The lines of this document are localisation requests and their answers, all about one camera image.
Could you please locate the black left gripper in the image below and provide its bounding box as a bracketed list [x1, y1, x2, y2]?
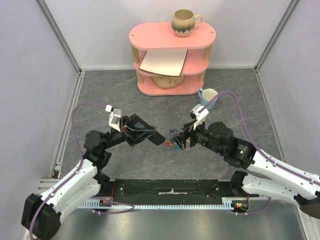
[101, 115, 156, 150]

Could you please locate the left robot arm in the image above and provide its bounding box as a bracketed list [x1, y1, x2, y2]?
[21, 114, 164, 240]

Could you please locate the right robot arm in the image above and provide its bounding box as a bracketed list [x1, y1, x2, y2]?
[171, 122, 320, 219]

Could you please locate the light blue mug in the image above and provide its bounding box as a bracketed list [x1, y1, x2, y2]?
[198, 88, 218, 106]

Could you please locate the beige bird-painted bowl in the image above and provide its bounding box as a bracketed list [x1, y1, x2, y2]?
[151, 75, 185, 89]

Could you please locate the white square plate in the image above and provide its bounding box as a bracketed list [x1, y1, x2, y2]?
[138, 49, 188, 77]

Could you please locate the pink three-tier shelf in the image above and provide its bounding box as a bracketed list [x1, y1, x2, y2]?
[129, 22, 216, 96]

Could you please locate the beige ceramic mug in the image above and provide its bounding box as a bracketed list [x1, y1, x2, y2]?
[171, 9, 204, 37]

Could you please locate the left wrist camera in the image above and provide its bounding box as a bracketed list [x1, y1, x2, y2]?
[105, 104, 122, 132]

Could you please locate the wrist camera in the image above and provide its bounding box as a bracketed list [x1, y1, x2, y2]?
[105, 104, 122, 132]
[190, 104, 209, 130]

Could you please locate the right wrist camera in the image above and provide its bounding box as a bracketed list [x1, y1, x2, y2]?
[190, 104, 209, 130]

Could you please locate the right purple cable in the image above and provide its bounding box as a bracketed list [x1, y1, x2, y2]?
[203, 90, 320, 216]

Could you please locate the purple cable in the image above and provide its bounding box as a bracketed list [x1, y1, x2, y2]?
[28, 101, 136, 240]
[203, 90, 320, 216]

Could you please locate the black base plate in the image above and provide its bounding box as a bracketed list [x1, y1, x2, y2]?
[97, 179, 259, 205]

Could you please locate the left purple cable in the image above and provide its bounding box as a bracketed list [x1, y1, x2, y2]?
[28, 101, 136, 240]

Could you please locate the white cable duct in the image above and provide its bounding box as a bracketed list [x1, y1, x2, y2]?
[77, 198, 248, 211]

